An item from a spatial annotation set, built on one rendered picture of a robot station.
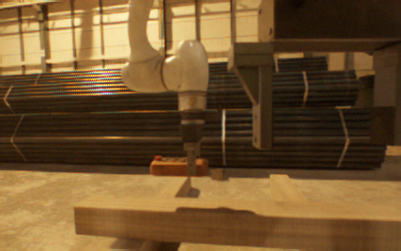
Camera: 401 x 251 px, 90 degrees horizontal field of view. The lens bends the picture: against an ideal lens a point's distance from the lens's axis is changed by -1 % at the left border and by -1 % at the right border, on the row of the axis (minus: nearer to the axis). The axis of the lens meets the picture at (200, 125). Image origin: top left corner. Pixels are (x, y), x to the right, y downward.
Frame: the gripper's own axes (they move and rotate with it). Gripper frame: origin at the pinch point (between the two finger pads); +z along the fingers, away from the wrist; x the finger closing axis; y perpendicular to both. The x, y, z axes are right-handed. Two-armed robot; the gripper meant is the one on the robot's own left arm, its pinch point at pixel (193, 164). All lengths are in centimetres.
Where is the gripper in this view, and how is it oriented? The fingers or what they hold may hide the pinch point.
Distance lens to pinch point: 66.1
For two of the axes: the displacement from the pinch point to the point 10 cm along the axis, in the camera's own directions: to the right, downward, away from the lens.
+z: 0.2, 10.0, 0.7
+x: -1.3, 0.7, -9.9
